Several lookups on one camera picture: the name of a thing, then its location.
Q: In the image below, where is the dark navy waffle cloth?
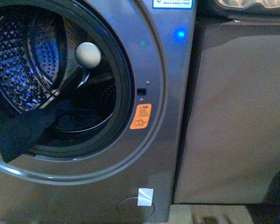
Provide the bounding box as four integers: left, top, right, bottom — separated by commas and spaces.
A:
0, 99, 73, 163

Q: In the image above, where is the white round drum ball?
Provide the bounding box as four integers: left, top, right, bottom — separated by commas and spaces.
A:
75, 42, 101, 69

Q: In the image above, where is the grey draped fabric cover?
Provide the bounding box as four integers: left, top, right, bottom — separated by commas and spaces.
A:
173, 21, 280, 204

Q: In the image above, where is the blue energy label sticker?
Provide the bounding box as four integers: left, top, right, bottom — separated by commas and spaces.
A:
153, 0, 194, 9

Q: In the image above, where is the grey front-load washing machine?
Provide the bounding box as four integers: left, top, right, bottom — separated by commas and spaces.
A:
0, 0, 196, 224

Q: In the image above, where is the orange warning sticker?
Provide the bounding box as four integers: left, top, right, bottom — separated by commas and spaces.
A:
130, 104, 152, 130

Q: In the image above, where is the white tape patch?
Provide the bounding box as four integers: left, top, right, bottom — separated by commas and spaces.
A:
137, 188, 154, 207

